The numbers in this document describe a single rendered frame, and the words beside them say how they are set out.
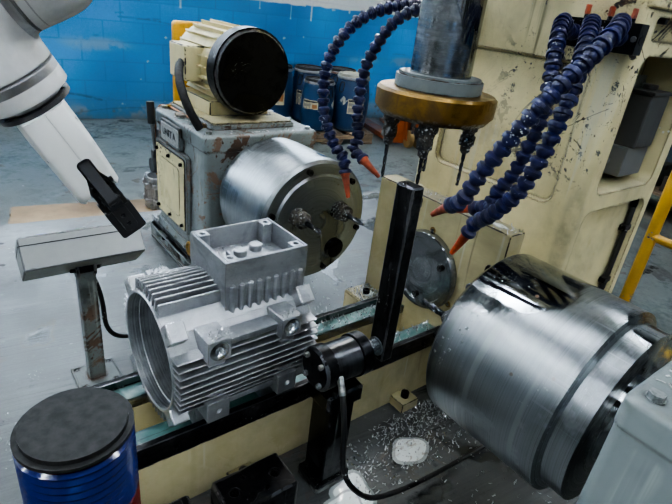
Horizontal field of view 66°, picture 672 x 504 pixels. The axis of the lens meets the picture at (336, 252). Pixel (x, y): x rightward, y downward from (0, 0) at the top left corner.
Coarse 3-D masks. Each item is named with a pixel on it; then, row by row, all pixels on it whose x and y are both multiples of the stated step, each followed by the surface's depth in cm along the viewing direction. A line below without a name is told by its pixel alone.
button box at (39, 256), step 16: (16, 240) 72; (32, 240) 73; (48, 240) 74; (64, 240) 75; (80, 240) 77; (96, 240) 78; (112, 240) 79; (128, 240) 80; (16, 256) 76; (32, 256) 73; (48, 256) 74; (64, 256) 75; (80, 256) 76; (96, 256) 77; (112, 256) 79; (128, 256) 82; (32, 272) 73; (48, 272) 76; (64, 272) 80
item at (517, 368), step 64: (512, 256) 67; (448, 320) 63; (512, 320) 59; (576, 320) 56; (640, 320) 57; (448, 384) 63; (512, 384) 56; (576, 384) 53; (512, 448) 58; (576, 448) 53
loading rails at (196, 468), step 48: (336, 336) 92; (432, 336) 92; (96, 384) 71; (384, 384) 89; (144, 432) 65; (192, 432) 66; (240, 432) 71; (288, 432) 78; (144, 480) 64; (192, 480) 69
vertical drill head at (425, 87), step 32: (448, 0) 68; (480, 0) 68; (416, 32) 74; (448, 32) 69; (480, 32) 72; (416, 64) 73; (448, 64) 71; (384, 96) 74; (416, 96) 70; (448, 96) 71; (480, 96) 75; (384, 128) 79; (448, 128) 71; (384, 160) 82
